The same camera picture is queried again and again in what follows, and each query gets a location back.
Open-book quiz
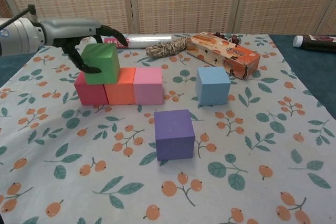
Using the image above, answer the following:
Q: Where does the dark grape juice bottle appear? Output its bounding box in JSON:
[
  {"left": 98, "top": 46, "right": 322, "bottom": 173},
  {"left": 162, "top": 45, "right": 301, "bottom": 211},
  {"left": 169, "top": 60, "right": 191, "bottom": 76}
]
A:
[{"left": 292, "top": 34, "right": 336, "bottom": 53}]

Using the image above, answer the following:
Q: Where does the orange biscuit box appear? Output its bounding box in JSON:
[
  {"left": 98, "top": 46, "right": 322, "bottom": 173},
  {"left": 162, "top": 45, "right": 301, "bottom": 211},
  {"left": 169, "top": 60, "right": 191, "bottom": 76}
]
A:
[{"left": 186, "top": 31, "right": 261, "bottom": 81}]

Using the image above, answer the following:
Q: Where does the brown white twine bundle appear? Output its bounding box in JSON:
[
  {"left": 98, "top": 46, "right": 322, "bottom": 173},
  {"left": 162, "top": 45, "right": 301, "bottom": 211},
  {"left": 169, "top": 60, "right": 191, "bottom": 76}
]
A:
[{"left": 145, "top": 37, "right": 194, "bottom": 58}]

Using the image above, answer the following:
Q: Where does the dark red grape bunch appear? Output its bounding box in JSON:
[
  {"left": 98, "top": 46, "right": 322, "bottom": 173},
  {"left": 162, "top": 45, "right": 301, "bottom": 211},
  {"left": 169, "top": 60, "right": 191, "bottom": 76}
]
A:
[{"left": 215, "top": 31, "right": 242, "bottom": 45}]

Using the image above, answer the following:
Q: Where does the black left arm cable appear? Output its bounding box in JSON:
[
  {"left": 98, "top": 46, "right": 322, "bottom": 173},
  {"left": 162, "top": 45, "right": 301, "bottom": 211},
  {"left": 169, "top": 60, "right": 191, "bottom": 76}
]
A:
[{"left": 0, "top": 4, "right": 37, "bottom": 29}]

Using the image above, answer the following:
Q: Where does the floral printed tablecloth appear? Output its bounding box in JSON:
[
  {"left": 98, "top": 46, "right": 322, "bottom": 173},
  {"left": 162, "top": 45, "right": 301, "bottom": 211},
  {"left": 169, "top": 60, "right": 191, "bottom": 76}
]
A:
[{"left": 0, "top": 34, "right": 336, "bottom": 224}]

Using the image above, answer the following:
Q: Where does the woven bamboo folding screen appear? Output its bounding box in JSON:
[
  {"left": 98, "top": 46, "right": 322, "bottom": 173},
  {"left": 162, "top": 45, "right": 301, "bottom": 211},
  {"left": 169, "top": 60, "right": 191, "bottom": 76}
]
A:
[{"left": 0, "top": 0, "right": 336, "bottom": 36}]

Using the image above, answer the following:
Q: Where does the orange foam cube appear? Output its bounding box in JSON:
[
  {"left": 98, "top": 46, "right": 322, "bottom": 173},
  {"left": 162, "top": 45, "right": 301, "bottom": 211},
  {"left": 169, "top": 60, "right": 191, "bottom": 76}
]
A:
[{"left": 104, "top": 67, "right": 137, "bottom": 105}]

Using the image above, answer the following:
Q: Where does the pink foam cube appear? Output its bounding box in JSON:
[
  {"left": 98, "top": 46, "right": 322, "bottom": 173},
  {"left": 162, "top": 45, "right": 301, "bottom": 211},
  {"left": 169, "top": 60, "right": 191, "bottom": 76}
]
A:
[{"left": 133, "top": 67, "right": 164, "bottom": 105}]

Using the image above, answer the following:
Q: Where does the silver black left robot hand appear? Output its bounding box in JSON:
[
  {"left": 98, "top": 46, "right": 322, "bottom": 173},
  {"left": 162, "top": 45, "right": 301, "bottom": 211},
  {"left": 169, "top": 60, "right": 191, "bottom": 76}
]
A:
[{"left": 40, "top": 18, "right": 129, "bottom": 74}]

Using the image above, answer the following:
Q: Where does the light blue foam cube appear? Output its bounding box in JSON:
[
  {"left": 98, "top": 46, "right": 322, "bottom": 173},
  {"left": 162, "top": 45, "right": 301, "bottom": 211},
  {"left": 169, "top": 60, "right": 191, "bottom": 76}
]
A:
[{"left": 195, "top": 66, "right": 232, "bottom": 106}]

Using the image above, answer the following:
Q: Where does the purple foam cube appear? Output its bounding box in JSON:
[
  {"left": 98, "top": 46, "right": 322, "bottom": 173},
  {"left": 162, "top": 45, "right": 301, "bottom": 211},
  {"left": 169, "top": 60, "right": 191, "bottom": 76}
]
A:
[{"left": 153, "top": 109, "right": 196, "bottom": 162}]

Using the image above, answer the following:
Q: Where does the green foam cube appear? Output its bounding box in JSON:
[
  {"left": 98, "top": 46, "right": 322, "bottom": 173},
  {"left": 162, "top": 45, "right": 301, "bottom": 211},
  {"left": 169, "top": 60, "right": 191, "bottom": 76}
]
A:
[{"left": 79, "top": 42, "right": 121, "bottom": 86}]

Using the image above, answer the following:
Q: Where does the red foam cube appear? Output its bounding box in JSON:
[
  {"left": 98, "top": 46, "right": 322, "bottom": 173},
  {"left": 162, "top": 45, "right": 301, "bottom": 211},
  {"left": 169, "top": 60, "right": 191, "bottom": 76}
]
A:
[{"left": 73, "top": 73, "right": 109, "bottom": 106}]

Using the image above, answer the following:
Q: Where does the teal table cover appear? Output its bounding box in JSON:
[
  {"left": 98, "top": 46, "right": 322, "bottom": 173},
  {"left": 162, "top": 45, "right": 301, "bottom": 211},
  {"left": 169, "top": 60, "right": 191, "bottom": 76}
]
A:
[{"left": 0, "top": 34, "right": 336, "bottom": 120}]

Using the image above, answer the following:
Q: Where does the plastic food wrap roll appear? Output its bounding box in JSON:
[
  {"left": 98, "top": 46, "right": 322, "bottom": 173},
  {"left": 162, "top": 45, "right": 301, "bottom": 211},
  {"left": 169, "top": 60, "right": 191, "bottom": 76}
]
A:
[{"left": 103, "top": 34, "right": 173, "bottom": 49}]

